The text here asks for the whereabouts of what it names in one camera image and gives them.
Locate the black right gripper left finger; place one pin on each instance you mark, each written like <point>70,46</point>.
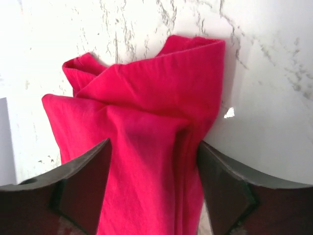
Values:
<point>64,201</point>

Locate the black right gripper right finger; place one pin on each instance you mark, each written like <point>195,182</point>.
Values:
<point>243,201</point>

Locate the bright red t shirt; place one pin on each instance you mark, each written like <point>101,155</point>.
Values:
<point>155,112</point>

